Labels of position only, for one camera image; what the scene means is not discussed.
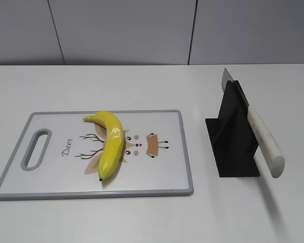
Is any yellow plastic banana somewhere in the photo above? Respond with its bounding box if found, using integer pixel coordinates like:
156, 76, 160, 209
83, 111, 125, 182

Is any black knife stand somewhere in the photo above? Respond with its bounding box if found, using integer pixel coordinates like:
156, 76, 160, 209
205, 81, 260, 177

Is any white grey-rimmed cutting board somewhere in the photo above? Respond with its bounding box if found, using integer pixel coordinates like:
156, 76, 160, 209
0, 110, 194, 200

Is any knife with white handle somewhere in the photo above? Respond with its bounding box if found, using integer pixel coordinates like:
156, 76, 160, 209
221, 68, 285, 178

